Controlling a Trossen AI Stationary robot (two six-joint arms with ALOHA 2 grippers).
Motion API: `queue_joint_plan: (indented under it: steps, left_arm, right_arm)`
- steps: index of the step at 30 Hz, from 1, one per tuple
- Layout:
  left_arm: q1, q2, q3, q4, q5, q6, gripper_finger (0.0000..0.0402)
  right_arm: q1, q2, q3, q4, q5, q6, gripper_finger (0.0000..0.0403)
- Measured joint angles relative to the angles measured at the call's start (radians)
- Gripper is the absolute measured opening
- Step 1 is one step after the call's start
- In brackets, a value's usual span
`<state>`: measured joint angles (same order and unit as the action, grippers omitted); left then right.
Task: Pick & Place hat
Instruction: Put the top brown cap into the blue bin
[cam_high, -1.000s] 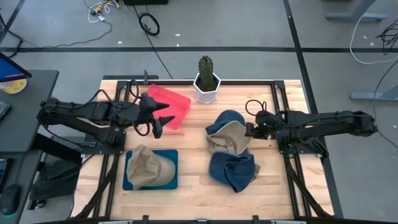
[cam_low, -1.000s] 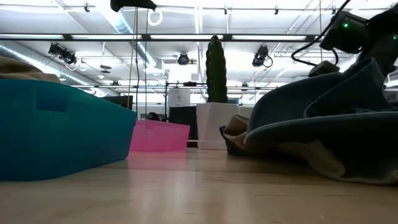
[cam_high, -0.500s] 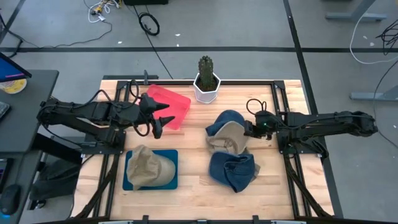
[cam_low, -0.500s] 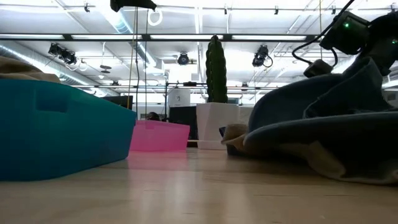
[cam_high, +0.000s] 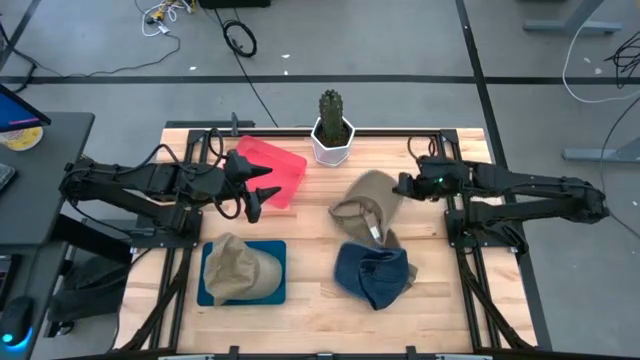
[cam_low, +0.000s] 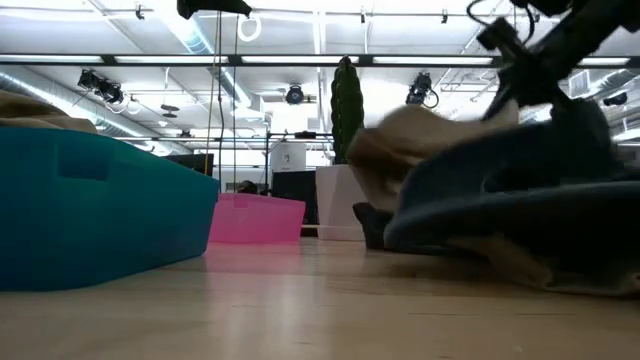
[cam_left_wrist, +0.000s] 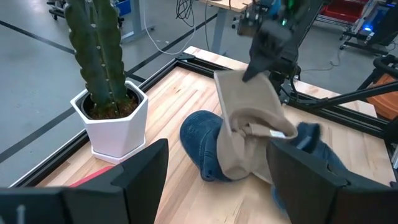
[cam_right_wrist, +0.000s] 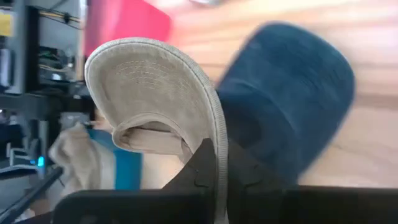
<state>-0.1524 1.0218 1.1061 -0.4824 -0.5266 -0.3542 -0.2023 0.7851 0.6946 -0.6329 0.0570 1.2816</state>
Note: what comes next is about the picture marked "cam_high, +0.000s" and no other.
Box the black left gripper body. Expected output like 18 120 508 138
219 148 264 225

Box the blue denim baseball cap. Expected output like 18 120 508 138
333 241 412 311

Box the white hexagonal plant pot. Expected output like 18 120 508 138
310 116 357 169

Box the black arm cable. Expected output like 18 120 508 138
407 134 437 162
139 127 244 221

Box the black cable bundle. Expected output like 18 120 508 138
603 29 640 90

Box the black computer mouse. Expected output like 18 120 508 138
0 295 35 351

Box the blue rectangular mat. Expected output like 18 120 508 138
197 239 289 307

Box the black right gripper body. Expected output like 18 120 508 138
412 155 471 202

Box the green cactus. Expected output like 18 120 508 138
318 88 350 147

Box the coiled black cable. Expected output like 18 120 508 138
222 18 259 59

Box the red translucent plastic bin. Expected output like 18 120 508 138
234 134 309 210

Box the black box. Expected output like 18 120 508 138
198 0 272 9

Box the yellow round lid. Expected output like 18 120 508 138
0 125 45 153

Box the long black floor cable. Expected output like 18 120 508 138
202 7 280 128

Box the monitor with blue screen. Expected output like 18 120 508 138
0 82 52 134

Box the white cable bundle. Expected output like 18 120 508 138
133 0 195 39

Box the grey desk foot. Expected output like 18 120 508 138
562 135 640 164
522 0 624 36

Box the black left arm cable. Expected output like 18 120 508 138
139 127 244 221

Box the black desk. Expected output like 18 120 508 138
0 112 96 360

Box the dark keyboard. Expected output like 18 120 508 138
0 162 17 196

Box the white floor cable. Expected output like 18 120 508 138
562 14 640 105

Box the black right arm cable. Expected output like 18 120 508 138
407 134 437 162

